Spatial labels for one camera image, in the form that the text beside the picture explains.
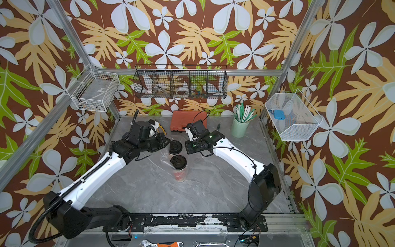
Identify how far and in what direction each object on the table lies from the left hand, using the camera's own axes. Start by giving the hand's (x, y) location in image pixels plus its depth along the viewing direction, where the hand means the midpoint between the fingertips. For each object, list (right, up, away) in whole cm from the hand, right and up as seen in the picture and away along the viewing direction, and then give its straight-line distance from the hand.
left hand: (172, 138), depth 76 cm
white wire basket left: (-46, +27, +11) cm, 54 cm away
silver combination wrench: (+12, -48, -7) cm, 50 cm away
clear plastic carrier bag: (-3, -9, -2) cm, 9 cm away
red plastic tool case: (-1, +13, +43) cm, 45 cm away
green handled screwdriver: (+29, +7, +38) cm, 48 cm away
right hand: (+6, -5, +5) cm, 10 cm away
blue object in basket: (+59, +13, +11) cm, 62 cm away
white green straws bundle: (+44, +15, +26) cm, 53 cm away
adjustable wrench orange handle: (-11, -47, -8) cm, 49 cm away
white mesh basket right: (+66, +10, +2) cm, 66 cm away
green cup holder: (+41, +5, +28) cm, 50 cm away
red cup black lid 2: (+3, -13, +1) cm, 13 cm away
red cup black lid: (+1, -5, +6) cm, 8 cm away
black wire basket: (+17, +36, +21) cm, 45 cm away
